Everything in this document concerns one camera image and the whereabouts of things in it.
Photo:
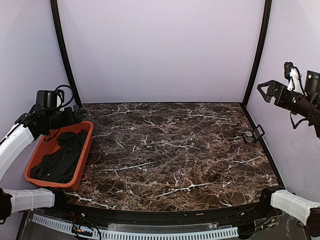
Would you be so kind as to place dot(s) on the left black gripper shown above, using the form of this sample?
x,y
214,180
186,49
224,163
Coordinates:
x,y
70,119

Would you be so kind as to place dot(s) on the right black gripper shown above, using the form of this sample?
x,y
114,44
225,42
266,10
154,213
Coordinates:
x,y
279,99

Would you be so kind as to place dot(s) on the black pinstriped shirt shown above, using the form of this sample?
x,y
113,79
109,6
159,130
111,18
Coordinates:
x,y
60,166

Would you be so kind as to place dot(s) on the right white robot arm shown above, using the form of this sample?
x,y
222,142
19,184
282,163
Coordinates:
x,y
308,106

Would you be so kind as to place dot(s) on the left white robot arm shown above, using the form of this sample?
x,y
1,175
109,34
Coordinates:
x,y
26,129

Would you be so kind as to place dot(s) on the black brooch stand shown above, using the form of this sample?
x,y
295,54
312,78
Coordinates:
x,y
257,133

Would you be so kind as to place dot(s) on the orange plastic bin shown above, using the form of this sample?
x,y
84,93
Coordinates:
x,y
50,145

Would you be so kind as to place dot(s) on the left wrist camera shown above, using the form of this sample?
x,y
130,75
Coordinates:
x,y
49,98

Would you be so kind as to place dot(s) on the right black frame post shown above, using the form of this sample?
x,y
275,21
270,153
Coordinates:
x,y
258,53

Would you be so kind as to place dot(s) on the black frame post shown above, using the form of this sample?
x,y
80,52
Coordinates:
x,y
63,50
258,53

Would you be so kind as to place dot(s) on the black front rail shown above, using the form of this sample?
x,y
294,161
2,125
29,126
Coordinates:
x,y
102,217

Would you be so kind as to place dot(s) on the left black frame post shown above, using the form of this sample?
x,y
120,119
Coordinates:
x,y
63,50

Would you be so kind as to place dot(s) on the white slotted cable duct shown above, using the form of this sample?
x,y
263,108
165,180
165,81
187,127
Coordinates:
x,y
117,231

